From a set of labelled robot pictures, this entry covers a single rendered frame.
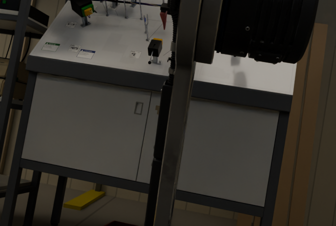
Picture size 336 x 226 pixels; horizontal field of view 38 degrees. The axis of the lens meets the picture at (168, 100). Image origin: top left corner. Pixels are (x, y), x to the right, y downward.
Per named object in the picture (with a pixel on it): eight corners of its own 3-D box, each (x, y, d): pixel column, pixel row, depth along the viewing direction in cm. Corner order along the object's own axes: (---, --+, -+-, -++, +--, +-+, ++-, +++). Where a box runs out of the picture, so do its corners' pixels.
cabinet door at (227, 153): (264, 207, 198) (279, 111, 200) (135, 181, 209) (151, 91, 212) (264, 206, 201) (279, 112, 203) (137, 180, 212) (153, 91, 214)
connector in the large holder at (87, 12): (92, 10, 229) (91, 3, 226) (96, 13, 227) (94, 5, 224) (82, 15, 226) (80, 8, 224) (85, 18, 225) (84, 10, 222)
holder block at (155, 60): (145, 74, 210) (143, 56, 203) (152, 56, 218) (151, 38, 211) (155, 76, 209) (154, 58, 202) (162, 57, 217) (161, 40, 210)
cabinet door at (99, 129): (135, 181, 210) (151, 91, 212) (20, 158, 221) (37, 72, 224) (136, 180, 212) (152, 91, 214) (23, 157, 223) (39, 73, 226)
